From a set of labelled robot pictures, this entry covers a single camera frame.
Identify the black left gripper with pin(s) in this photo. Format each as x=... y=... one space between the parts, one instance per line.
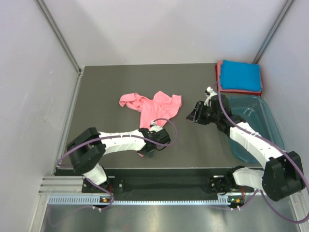
x=147 y=154

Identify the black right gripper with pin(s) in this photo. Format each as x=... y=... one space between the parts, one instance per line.
x=199 y=108

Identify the pink t-shirt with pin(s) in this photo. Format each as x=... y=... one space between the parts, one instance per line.
x=161 y=107

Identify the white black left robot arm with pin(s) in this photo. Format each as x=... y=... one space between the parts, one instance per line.
x=90 y=146

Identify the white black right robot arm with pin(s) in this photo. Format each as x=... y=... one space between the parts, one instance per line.
x=281 y=174

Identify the folded blue t-shirt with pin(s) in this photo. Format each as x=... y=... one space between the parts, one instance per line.
x=241 y=75

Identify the teal transparent plastic bin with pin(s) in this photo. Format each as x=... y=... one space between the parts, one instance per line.
x=256 y=112

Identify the folded dark red t-shirt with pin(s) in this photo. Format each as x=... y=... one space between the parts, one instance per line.
x=218 y=73

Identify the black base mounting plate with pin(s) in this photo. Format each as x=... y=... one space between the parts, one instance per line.
x=127 y=184

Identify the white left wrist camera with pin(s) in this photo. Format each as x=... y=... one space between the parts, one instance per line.
x=155 y=125

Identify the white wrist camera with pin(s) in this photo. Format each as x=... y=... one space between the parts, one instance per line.
x=209 y=92
x=155 y=125

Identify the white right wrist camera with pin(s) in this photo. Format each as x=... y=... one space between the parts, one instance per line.
x=209 y=92

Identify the aluminium frame rail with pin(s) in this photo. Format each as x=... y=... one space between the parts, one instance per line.
x=61 y=185

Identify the grey slotted cable duct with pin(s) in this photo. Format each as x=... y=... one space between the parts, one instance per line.
x=104 y=201

